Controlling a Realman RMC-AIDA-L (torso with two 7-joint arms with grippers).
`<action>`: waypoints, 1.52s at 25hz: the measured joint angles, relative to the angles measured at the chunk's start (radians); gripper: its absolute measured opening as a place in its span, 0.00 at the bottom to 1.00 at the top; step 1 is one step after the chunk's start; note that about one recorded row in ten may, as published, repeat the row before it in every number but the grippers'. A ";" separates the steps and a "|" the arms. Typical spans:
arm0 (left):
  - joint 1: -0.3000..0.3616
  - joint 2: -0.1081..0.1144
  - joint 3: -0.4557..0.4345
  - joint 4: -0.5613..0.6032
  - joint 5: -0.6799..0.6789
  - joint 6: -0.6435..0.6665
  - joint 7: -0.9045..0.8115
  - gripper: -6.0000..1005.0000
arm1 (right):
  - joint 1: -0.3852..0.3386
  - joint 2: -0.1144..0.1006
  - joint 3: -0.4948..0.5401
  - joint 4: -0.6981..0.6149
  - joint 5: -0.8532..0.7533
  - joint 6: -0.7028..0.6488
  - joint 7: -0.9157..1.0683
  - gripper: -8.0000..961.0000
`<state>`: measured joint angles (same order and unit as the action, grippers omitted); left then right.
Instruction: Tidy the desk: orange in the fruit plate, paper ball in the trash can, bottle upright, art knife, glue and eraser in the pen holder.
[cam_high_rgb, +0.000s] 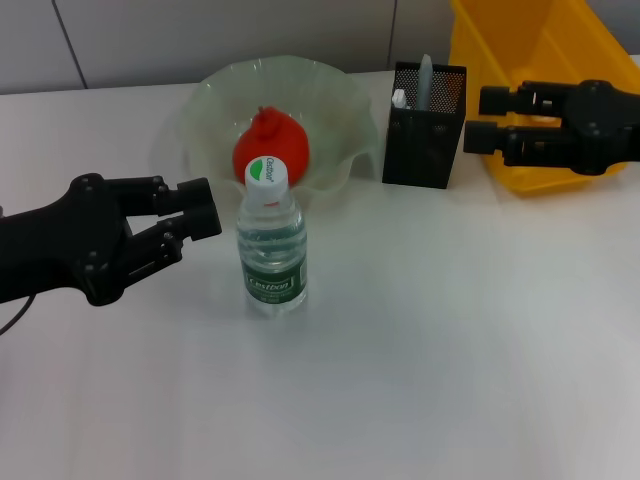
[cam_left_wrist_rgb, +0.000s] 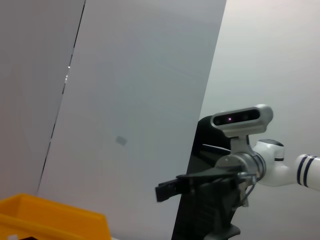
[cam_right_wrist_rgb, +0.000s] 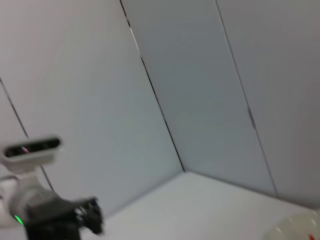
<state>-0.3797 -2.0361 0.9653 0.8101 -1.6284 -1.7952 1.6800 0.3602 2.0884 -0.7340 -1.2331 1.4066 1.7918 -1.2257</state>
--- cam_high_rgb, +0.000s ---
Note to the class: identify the clear water bottle green label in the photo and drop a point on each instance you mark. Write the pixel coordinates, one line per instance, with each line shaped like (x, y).
(272, 240)

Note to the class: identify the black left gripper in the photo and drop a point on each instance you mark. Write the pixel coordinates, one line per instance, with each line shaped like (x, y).
(55, 245)

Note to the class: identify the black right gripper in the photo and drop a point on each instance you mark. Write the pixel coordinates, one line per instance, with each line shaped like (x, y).
(605, 130)

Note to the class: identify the mint green retractable pen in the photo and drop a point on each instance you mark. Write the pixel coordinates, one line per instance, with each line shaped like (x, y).
(400, 99)

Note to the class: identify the grey glitter pen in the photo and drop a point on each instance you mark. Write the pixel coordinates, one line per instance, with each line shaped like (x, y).
(426, 80)

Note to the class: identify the green glass fruit bowl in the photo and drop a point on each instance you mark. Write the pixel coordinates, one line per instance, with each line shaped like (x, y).
(330, 100)

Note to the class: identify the black mesh pen holder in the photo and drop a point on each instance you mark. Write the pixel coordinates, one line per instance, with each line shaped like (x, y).
(420, 150)

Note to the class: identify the yellow plastic storage bin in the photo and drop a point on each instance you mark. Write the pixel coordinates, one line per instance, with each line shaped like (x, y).
(500, 40)

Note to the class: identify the red tomato-shaped object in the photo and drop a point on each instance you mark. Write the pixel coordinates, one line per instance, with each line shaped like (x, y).
(280, 140)

